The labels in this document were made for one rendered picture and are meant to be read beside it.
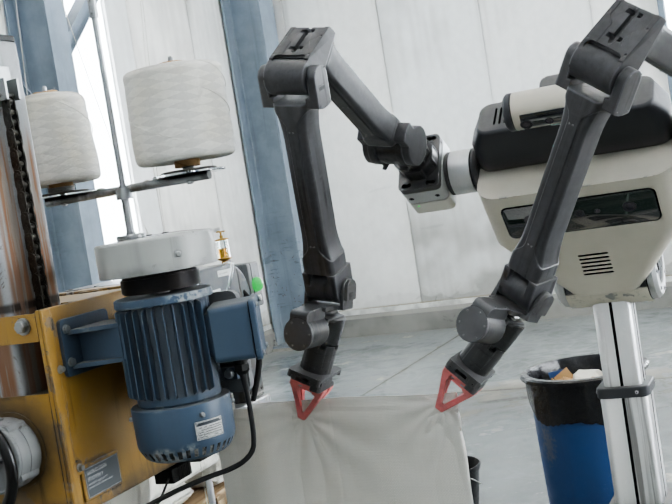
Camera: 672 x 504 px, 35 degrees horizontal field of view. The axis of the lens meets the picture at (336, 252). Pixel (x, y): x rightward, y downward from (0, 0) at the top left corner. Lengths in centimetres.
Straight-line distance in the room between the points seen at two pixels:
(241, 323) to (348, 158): 897
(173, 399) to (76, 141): 51
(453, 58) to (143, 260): 872
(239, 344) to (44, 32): 652
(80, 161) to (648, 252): 109
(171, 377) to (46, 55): 649
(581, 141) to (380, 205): 885
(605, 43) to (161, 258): 70
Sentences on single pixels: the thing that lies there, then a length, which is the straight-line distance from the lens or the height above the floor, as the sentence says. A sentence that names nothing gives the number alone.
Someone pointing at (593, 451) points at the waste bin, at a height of 38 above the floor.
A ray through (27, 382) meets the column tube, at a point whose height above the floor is 123.
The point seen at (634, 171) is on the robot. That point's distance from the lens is 202.
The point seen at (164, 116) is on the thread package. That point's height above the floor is 160.
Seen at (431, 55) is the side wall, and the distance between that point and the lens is 1021.
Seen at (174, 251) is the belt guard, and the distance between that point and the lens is 153.
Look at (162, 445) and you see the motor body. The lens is 158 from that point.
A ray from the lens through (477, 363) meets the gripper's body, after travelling 173.
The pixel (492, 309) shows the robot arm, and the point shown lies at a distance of 164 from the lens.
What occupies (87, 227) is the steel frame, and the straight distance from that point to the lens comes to 772.
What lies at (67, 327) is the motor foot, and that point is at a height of 130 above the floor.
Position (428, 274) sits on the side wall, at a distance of 1029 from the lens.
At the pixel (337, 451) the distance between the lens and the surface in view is 191.
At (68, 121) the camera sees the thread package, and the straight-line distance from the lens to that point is 184.
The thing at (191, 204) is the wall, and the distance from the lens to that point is 961.
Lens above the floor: 143
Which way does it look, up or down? 3 degrees down
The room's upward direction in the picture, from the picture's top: 9 degrees counter-clockwise
